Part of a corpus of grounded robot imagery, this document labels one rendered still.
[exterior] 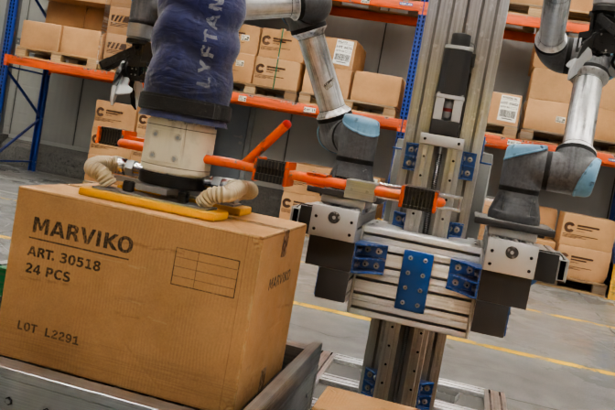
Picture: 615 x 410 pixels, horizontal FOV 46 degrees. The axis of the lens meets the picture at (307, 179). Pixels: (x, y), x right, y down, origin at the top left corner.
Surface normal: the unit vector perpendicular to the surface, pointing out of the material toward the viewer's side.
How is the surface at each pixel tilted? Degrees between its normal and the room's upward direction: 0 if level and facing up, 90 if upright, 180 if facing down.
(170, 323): 90
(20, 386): 90
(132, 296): 90
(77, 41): 90
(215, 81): 78
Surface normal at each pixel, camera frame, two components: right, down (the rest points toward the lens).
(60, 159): -0.22, 0.01
